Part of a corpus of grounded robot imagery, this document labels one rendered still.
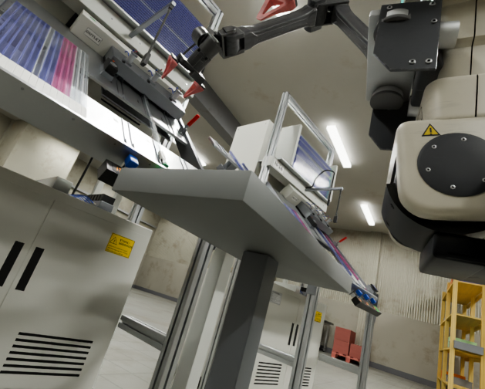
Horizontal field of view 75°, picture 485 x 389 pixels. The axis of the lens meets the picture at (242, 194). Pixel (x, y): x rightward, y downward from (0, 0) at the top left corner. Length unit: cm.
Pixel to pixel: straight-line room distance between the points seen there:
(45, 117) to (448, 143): 74
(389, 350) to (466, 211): 849
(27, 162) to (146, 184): 913
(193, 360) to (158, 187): 82
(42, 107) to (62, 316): 63
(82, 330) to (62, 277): 18
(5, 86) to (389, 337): 876
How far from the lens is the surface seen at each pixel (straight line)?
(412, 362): 893
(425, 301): 904
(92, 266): 113
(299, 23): 127
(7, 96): 78
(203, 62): 110
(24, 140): 957
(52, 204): 107
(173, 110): 137
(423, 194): 52
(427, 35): 68
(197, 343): 117
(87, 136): 79
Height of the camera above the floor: 45
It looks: 19 degrees up
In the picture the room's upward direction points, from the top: 17 degrees clockwise
